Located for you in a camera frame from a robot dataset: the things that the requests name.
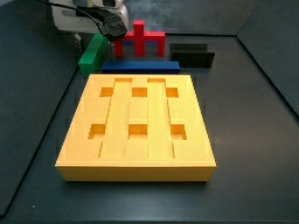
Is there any black angle bracket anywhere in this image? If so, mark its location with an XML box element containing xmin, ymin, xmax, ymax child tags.
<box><xmin>170</xmin><ymin>44</ymin><xmax>215</xmax><ymax>68</ymax></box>

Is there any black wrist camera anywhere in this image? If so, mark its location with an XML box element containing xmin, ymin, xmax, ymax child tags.
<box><xmin>76</xmin><ymin>7</ymin><xmax>127</xmax><ymax>42</ymax></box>

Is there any green rectangular bar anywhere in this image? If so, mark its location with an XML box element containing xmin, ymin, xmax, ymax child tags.
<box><xmin>79</xmin><ymin>34</ymin><xmax>108</xmax><ymax>75</ymax></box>

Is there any red comb-shaped block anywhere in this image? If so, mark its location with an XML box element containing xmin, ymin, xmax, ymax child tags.
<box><xmin>115</xmin><ymin>20</ymin><xmax>166</xmax><ymax>57</ymax></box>

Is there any black camera cable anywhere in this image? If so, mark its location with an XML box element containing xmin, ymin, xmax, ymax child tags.
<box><xmin>35</xmin><ymin>0</ymin><xmax>111</xmax><ymax>37</ymax></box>

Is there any yellow slotted board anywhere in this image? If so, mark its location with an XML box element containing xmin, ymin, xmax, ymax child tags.
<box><xmin>55</xmin><ymin>74</ymin><xmax>217</xmax><ymax>182</ymax></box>

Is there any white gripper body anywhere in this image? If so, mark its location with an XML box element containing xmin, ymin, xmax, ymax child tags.
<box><xmin>51</xmin><ymin>0</ymin><xmax>129</xmax><ymax>33</ymax></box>

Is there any blue rectangular bar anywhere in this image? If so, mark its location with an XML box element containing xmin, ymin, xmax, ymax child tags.
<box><xmin>103</xmin><ymin>61</ymin><xmax>181</xmax><ymax>74</ymax></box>

